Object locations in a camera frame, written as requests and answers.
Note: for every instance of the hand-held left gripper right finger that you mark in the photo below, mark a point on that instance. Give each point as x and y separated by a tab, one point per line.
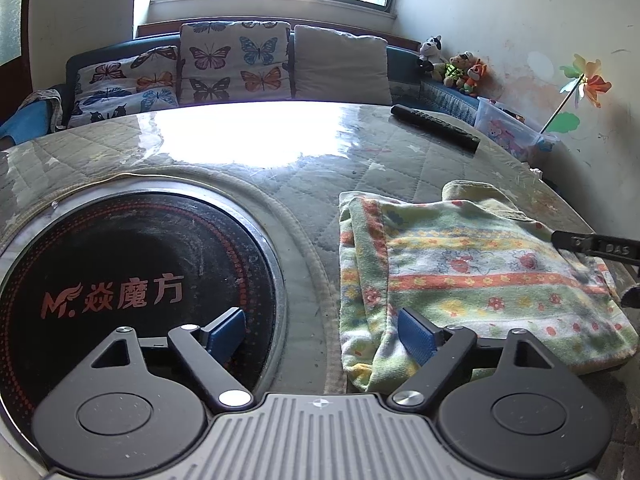
415	335

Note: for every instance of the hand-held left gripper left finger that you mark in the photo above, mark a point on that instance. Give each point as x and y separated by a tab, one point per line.
227	335

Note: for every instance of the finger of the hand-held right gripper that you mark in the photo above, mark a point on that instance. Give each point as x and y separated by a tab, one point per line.
570	241

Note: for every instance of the floral patterned green garment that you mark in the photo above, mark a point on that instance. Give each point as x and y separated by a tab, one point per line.
475	270

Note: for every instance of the clear plastic storage box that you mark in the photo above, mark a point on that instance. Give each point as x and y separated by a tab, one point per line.
505	130

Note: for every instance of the round black induction cooker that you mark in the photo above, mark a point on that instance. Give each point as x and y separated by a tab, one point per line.
125	240

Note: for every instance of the colourful pinwheel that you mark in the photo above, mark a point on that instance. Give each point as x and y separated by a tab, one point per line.
585	82

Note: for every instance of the quilted grey table cover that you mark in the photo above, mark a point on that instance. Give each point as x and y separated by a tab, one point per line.
350	170

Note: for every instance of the black remote control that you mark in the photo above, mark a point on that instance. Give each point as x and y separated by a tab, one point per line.
435	125

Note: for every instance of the orange plush toy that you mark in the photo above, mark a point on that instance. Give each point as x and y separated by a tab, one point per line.
475	77

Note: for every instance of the plush bear with yellow vest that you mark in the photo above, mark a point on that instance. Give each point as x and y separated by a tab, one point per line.
457	72

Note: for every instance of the black and white plush toy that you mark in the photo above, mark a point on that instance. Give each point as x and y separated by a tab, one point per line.
430	50

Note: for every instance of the dark blue sofa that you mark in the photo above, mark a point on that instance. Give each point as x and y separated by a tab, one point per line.
405	65

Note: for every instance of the wide butterfly print pillow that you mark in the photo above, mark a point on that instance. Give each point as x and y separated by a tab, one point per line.
125	85

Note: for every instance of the square butterfly print pillow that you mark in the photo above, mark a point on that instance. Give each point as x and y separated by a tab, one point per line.
235	60

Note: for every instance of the plain beige cushion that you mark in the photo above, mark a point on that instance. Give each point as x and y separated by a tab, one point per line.
340	65

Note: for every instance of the blue cloth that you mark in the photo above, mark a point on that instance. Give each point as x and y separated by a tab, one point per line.
30	120

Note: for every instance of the grey striped clothing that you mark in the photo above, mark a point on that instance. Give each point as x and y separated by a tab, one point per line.
42	96

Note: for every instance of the dark wooden door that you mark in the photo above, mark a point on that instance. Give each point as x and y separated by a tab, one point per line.
26	75

